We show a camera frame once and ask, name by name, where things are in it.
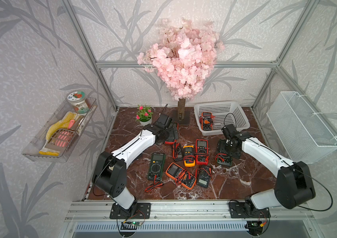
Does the orange Victor 890F multimeter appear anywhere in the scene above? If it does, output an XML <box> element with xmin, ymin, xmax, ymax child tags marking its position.
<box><xmin>199</xmin><ymin>112</ymin><xmax>215</xmax><ymax>131</ymax></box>

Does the pink grid brush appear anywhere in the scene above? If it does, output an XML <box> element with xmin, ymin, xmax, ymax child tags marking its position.
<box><xmin>39</xmin><ymin>120</ymin><xmax>75</xmax><ymax>157</ymax></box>

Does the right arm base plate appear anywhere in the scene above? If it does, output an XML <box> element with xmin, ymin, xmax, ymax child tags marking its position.
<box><xmin>228</xmin><ymin>200</ymin><xmax>271</xmax><ymax>220</ymax></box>

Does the large green multimeter left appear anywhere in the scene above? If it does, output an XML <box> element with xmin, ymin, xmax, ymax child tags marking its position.
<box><xmin>147</xmin><ymin>153</ymin><xmax>166</xmax><ymax>181</ymax></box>

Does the white plastic perforated basket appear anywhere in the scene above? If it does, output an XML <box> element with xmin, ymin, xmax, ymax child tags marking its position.
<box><xmin>194</xmin><ymin>101</ymin><xmax>250</xmax><ymax>136</ymax></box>

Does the yellow ANENG multimeter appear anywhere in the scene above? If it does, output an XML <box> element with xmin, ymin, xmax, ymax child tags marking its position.
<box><xmin>183</xmin><ymin>145</ymin><xmax>196</xmax><ymax>168</ymax></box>

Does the aluminium front rail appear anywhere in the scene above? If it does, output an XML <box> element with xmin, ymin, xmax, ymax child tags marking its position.
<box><xmin>64</xmin><ymin>200</ymin><xmax>315</xmax><ymax>222</ymax></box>

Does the pink cherry blossom tree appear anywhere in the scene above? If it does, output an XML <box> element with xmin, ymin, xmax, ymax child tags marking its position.
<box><xmin>137</xmin><ymin>18</ymin><xmax>225</xmax><ymax>113</ymax></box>

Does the small black multimeter front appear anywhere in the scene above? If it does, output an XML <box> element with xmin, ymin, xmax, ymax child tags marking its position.
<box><xmin>196</xmin><ymin>165</ymin><xmax>212</xmax><ymax>188</ymax></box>

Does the red ANENG DT9205A multimeter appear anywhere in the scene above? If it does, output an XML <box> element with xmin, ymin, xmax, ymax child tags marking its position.
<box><xmin>165</xmin><ymin>122</ymin><xmax>179</xmax><ymax>145</ymax></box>

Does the white wire mesh wall basket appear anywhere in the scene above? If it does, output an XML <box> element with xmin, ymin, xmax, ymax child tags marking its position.
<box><xmin>267</xmin><ymin>91</ymin><xmax>337</xmax><ymax>164</ymax></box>

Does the small black clamp multimeter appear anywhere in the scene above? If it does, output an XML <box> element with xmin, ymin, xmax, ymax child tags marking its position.
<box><xmin>172</xmin><ymin>141</ymin><xmax>183</xmax><ymax>161</ymax></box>

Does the aluminium frame post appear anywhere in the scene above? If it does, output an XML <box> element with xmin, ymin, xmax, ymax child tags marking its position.
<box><xmin>61</xmin><ymin>0</ymin><xmax>118</xmax><ymax>111</ymax></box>

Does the orange multimeter front left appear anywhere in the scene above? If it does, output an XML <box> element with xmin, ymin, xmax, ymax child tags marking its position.
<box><xmin>165</xmin><ymin>163</ymin><xmax>186</xmax><ymax>183</ymax></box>

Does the clear acrylic wall shelf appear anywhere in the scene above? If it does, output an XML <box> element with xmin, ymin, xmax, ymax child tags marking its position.
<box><xmin>21</xmin><ymin>97</ymin><xmax>98</xmax><ymax>163</ymax></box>

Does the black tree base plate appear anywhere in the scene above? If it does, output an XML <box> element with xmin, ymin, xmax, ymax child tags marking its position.
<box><xmin>170</xmin><ymin>110</ymin><xmax>190</xmax><ymax>126</ymax></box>

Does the green XUXIN multimeter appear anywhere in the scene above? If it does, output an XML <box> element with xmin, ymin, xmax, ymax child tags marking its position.
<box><xmin>215</xmin><ymin>139</ymin><xmax>233</xmax><ymax>167</ymax></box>

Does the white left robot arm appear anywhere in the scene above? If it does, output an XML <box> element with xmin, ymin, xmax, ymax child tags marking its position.
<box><xmin>92</xmin><ymin>114</ymin><xmax>172</xmax><ymax>213</ymax></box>

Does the green circuit board left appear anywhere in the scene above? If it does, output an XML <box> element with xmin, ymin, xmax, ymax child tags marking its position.
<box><xmin>120</xmin><ymin>221</ymin><xmax>145</xmax><ymax>231</ymax></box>

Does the circuit board right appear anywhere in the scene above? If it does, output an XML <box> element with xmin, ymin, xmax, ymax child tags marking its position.
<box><xmin>244</xmin><ymin>221</ymin><xmax>269</xmax><ymax>238</ymax></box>

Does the small potted pink flower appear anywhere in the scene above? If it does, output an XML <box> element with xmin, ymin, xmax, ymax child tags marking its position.
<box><xmin>136</xmin><ymin>105</ymin><xmax>153</xmax><ymax>126</ymax></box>

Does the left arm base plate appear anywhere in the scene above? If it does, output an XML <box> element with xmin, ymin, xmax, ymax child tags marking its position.
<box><xmin>110</xmin><ymin>202</ymin><xmax>151</xmax><ymax>220</ymax></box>

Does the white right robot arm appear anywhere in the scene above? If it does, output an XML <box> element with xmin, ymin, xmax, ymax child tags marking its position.
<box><xmin>222</xmin><ymin>124</ymin><xmax>316</xmax><ymax>211</ymax></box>

